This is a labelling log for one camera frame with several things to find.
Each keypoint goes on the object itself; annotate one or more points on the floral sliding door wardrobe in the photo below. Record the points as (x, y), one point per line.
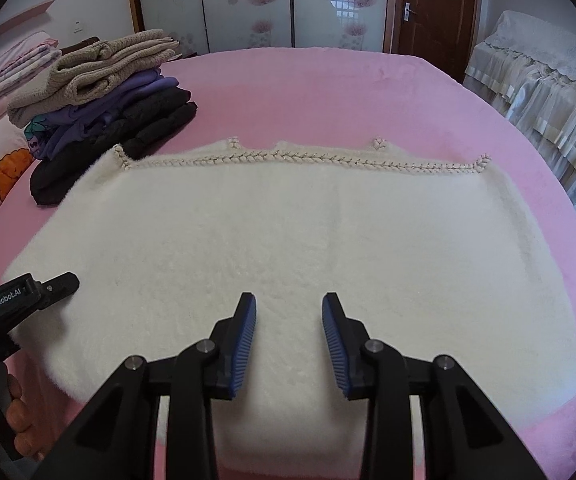
(248, 10)

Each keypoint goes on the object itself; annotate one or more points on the furniture under white lace cover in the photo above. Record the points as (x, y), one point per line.
(542, 90)

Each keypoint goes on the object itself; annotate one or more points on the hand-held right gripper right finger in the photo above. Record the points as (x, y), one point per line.
(334, 350)

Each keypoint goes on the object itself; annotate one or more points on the folded pink striped quilt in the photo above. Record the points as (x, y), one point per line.
(8, 70)

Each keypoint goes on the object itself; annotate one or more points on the person's left hand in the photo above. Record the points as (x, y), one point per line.
(20, 410)

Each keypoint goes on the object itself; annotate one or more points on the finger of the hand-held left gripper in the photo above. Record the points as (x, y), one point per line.
(60, 287)

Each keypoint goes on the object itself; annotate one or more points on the brown wooden door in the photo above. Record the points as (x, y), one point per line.
(437, 25)

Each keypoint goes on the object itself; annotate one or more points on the folded purple garment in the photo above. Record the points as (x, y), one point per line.
(133, 87)

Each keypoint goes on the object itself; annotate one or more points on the folded black garment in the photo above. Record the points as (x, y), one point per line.
(158, 115)

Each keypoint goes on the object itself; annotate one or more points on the folded beige knit sweater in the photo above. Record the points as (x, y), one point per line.
(98, 67)

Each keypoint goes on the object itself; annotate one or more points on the pink wall shelf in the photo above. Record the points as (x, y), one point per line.
(23, 17)

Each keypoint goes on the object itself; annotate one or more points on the pink plush bed blanket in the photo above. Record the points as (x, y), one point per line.
(318, 95)

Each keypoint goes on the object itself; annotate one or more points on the dark brown headboard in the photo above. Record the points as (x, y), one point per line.
(83, 44)

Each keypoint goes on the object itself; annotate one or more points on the white fluffy sweater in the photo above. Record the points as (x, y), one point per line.
(288, 220)

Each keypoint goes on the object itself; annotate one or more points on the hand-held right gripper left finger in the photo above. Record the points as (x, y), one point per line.
(245, 350)

